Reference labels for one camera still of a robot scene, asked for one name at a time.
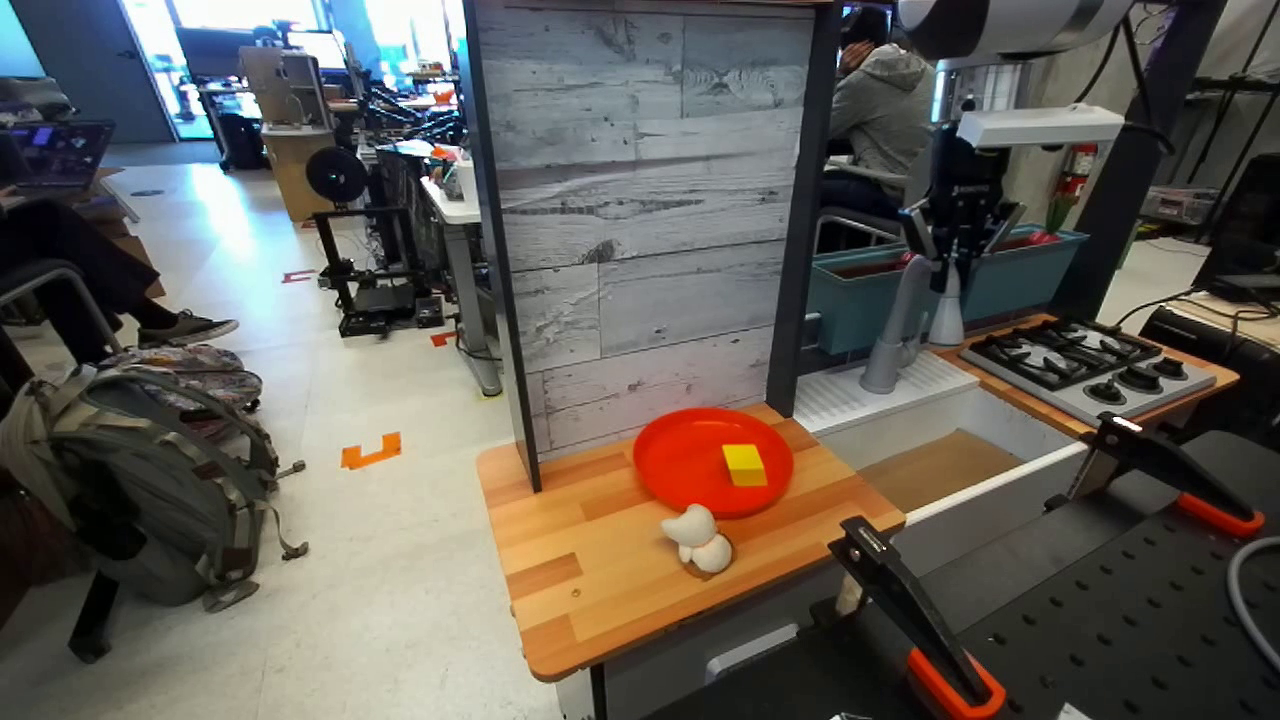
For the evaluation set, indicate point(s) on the teal plastic bin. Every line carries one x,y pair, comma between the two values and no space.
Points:
855,295

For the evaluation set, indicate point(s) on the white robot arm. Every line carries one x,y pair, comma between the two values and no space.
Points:
1013,25

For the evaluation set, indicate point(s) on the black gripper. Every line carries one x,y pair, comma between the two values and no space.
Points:
971,183

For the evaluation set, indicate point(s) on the kitchen sink basin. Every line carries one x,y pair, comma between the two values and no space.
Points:
944,452

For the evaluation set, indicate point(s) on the white tapered bottle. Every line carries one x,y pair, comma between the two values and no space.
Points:
950,315

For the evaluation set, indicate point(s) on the seated person with laptop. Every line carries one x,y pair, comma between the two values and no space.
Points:
80,265

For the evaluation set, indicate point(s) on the grey backpack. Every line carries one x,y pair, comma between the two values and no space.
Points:
145,465

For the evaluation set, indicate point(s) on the toy stove top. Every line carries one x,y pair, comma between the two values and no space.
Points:
1087,360

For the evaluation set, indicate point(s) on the orange black bar clamp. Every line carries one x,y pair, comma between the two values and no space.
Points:
920,615
1175,474

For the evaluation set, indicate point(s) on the grey toy kitchen faucet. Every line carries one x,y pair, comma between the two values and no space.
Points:
896,327

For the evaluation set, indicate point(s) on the black perforated breadboard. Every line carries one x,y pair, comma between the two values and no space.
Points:
1144,624

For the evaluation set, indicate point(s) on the grey wood-look back panel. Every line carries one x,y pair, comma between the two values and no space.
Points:
641,214

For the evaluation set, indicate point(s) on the black workshop stand with spool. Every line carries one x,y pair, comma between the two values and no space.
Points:
367,241

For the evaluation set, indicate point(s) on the yellow cube block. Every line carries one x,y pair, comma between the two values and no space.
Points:
746,465

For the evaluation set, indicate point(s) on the red round plate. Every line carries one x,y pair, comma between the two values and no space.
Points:
692,465

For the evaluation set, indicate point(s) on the small white figurine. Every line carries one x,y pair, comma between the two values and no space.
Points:
703,540

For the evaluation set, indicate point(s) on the seated person in grey hoodie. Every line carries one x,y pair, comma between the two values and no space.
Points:
883,115

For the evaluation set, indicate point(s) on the wooden kitchen countertop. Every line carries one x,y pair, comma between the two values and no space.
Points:
601,562

